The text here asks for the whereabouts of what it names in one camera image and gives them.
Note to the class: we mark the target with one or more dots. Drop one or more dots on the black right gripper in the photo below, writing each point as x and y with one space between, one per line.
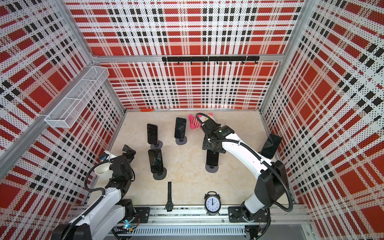
206 145

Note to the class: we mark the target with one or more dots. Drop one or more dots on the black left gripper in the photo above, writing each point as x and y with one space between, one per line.
131 152

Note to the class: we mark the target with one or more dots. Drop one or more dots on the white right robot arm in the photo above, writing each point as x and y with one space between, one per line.
272 186

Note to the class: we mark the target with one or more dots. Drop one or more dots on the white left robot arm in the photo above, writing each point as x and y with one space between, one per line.
102 207

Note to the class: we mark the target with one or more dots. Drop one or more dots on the grey phone stand middle back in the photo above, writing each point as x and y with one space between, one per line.
181 142

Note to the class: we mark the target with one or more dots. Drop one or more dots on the grey phone stand front left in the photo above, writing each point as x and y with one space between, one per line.
161 175

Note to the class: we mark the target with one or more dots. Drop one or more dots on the black phone purple case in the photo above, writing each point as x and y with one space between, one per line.
156 161

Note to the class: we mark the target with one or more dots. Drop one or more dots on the grey phone stand back left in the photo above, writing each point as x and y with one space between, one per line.
158 146

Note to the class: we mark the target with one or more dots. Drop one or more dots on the white cup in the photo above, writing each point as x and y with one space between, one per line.
103 171

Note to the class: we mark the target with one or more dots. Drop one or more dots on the pink striped plush toy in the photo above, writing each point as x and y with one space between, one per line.
194 123

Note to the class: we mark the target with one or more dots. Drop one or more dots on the black wrist watch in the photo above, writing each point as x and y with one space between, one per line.
169 205

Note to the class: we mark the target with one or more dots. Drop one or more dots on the black alarm clock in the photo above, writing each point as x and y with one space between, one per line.
212 203

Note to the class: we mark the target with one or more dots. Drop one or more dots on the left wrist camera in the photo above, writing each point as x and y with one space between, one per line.
105 156

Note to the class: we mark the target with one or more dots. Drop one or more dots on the black wall hook rail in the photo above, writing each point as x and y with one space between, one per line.
211 59

